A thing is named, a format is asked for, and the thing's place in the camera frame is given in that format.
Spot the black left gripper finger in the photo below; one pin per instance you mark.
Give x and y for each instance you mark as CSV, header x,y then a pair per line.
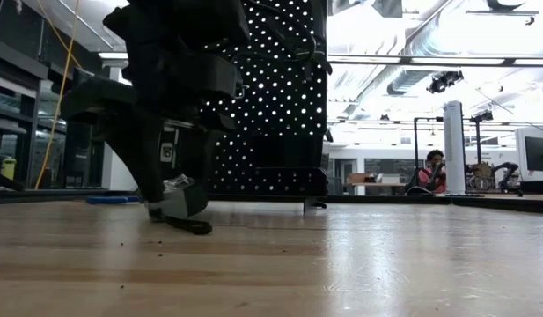
x,y
196,158
134,163

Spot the black metal pegboard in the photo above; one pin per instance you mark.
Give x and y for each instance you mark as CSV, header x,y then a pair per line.
x,y
275,110

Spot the silver double prong peg hook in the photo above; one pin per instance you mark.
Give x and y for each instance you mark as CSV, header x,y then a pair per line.
x,y
241,93

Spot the black tower fan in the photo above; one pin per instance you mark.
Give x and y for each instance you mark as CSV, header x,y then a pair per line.
x,y
79,154

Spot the black plastic bin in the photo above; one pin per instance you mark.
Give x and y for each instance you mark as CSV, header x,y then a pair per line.
x,y
288,152

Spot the glass shelf cabinet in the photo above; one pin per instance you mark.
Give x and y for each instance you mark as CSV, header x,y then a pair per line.
x,y
24,132

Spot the yellow-green container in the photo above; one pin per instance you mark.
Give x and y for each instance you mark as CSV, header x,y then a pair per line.
x,y
8,169

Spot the black pipe stand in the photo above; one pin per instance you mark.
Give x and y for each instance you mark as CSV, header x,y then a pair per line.
x,y
478,149
416,149

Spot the person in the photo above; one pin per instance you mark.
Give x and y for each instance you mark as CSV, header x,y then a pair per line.
x,y
431,176

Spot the white tower fan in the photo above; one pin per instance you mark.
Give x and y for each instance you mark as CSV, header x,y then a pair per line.
x,y
455,145

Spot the black ceiling spotlight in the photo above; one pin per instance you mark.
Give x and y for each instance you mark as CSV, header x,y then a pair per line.
x,y
445,81

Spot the black computer monitor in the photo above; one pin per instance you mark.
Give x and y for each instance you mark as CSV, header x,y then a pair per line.
x,y
539,154

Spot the black aluminium table frame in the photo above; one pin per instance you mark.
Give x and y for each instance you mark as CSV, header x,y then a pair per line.
x,y
55,193

